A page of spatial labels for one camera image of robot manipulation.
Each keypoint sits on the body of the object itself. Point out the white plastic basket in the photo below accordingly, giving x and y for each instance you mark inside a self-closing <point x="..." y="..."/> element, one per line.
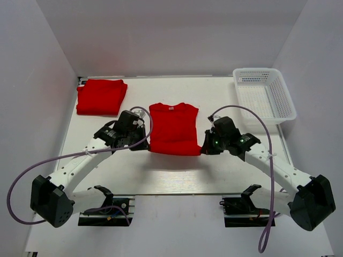
<point x="264" y="91"/>

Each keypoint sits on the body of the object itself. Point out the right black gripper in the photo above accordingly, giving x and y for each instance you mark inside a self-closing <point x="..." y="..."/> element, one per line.
<point x="207" y="148"/>

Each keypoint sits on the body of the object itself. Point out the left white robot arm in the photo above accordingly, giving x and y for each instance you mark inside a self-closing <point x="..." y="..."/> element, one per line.
<point x="122" y="158"/>

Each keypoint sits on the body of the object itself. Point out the folded red t shirt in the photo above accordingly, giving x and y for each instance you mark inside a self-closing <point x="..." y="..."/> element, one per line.
<point x="100" y="97"/>

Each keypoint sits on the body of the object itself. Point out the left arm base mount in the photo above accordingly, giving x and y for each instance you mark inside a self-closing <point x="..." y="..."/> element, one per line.
<point x="111" y="217"/>

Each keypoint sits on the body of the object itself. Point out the red t shirt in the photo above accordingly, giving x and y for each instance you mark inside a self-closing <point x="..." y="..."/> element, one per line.
<point x="100" y="97"/>
<point x="174" y="129"/>

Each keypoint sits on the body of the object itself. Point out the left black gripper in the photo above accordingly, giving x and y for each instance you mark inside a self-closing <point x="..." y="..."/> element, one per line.
<point x="143" y="145"/>

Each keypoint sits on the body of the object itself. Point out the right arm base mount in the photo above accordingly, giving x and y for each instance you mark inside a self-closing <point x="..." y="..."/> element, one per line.
<point x="237" y="215"/>

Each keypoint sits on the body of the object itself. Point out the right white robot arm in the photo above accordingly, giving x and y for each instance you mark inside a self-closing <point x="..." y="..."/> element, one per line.
<point x="306" y="199"/>

